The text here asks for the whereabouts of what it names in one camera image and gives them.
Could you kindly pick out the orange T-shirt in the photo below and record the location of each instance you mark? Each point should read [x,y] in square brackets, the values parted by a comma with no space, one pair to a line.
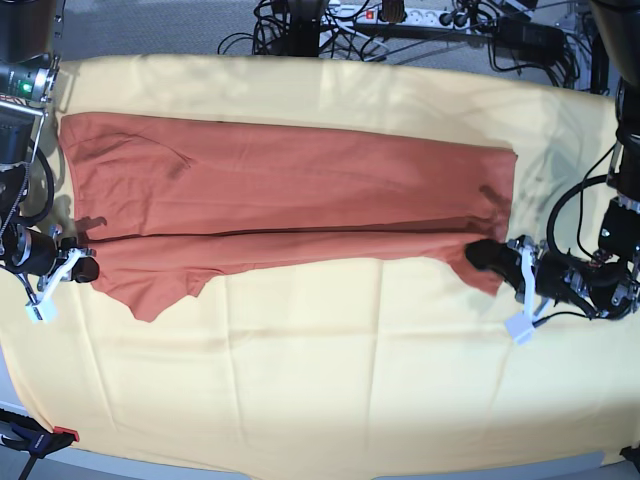
[168,204]

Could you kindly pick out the yellow table cloth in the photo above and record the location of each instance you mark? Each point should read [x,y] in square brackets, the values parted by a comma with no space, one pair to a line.
[341,370]

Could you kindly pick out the black clamp right corner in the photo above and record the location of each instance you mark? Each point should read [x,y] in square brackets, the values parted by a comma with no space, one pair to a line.
[632,455]

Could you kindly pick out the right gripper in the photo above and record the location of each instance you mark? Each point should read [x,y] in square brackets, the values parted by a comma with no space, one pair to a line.
[42,261]

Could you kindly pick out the black box on floor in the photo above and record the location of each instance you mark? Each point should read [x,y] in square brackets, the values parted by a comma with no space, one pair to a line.
[534,46]

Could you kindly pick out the white power strip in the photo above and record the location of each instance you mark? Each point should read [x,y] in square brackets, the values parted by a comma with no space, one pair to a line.
[413,17]

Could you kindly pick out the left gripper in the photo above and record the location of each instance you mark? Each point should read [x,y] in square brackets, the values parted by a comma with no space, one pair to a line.
[603,287]

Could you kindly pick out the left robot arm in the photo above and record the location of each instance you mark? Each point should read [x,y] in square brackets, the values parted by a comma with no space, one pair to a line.
[618,26]

